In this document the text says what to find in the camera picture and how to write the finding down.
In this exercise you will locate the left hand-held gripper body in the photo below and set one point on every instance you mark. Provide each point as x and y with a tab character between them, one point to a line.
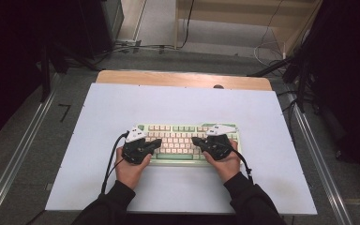
136	151

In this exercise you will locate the green and cream keyboard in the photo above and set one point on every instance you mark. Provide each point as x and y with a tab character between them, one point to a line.
181	142

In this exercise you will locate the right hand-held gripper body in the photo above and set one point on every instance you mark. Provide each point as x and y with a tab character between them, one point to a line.
218	146

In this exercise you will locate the dark curtain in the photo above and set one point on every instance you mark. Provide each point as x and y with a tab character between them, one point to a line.
350	62
6	62

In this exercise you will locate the dark round table grommet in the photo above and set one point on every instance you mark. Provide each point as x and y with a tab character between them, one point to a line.
218	86

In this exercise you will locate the aluminium floor rail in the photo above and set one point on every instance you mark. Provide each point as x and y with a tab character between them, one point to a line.
15	153
331	187

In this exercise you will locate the white table mat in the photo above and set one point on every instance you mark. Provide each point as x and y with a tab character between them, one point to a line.
175	103

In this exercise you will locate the wooden shelf unit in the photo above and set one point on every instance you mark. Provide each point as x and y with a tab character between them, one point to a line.
247	11

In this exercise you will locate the person's left hand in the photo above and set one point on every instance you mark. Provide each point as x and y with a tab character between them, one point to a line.
131	173

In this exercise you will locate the person's right hand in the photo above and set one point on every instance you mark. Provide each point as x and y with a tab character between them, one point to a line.
228	167

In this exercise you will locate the black metal stand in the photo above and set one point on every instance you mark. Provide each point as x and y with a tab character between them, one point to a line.
45	78
268	68

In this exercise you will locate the black cabinet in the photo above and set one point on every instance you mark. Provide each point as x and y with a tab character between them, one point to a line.
100	25

